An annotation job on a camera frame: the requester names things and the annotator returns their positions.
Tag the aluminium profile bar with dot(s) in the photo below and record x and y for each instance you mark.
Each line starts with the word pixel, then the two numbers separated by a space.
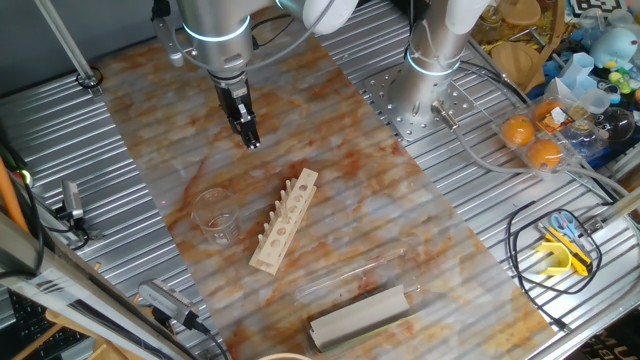
pixel 620 207

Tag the blue plush toy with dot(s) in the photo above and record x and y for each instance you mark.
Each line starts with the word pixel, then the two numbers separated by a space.
pixel 615 47

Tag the grey depth camera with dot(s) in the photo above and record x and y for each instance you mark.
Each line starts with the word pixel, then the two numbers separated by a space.
pixel 72 200

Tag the black printed box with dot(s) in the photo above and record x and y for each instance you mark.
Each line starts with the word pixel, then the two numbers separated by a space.
pixel 615 340

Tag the printed paper cup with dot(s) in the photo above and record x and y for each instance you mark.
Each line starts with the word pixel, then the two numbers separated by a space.
pixel 285 356

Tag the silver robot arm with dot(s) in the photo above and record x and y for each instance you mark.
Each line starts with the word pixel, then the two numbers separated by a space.
pixel 220 30

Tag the orange fruit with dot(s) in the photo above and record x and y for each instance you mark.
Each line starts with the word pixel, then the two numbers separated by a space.
pixel 517 131
pixel 544 109
pixel 545 154

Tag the black camera clamp mount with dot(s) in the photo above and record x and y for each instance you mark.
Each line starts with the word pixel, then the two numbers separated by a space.
pixel 75 227

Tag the aluminium frame post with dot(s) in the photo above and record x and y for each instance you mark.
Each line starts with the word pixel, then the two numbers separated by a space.
pixel 75 295

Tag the orange pole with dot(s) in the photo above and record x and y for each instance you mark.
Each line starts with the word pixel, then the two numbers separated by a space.
pixel 12 200

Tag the clear plastic tray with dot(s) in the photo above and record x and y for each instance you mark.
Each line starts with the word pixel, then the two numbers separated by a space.
pixel 350 275

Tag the grey boxy camera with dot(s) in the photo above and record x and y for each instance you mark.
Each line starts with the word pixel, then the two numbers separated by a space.
pixel 165 300

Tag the clear glass beaker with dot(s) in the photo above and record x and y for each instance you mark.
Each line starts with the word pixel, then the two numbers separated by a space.
pixel 215 225

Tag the pale blue hexagonal container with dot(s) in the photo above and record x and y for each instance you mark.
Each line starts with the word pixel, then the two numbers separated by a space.
pixel 580 67

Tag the wooden test tube rack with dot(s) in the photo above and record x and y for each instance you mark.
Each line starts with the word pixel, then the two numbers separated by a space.
pixel 280 240

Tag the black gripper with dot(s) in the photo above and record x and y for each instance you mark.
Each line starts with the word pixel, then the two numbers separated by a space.
pixel 230 90

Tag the thin aluminium pole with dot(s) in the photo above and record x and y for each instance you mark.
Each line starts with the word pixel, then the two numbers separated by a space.
pixel 65 45

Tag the yellow glass jar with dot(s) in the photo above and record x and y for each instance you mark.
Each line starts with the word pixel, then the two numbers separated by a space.
pixel 487 25

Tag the green yellow toy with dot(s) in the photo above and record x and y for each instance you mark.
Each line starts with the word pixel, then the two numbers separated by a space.
pixel 620 82

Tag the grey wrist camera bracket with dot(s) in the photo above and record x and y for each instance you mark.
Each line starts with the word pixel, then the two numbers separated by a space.
pixel 167 40

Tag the wooden disc holder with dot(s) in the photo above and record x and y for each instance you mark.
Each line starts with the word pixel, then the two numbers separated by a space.
pixel 515 62

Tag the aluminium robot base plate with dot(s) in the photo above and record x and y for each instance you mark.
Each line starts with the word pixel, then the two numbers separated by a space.
pixel 382 95

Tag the black white marker card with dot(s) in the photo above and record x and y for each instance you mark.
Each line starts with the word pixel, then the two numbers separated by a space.
pixel 600 6

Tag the orange marble pattern mat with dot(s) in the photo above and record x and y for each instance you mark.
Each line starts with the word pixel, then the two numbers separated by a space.
pixel 300 125

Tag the round glass flask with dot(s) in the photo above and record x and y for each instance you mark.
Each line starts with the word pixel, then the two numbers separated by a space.
pixel 616 125

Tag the beige plastic profile block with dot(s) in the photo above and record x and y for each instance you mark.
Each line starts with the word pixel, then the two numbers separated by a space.
pixel 360 317

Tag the yellow plastic clip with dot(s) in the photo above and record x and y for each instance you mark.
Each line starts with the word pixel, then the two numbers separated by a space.
pixel 565 257

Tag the black keyboard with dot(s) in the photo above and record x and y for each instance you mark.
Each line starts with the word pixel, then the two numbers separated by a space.
pixel 30 325

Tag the translucent measuring cup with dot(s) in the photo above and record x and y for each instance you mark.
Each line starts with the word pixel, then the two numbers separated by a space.
pixel 595 100

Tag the yellow utility knife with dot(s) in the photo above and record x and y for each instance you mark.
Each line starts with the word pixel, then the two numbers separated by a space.
pixel 575 257

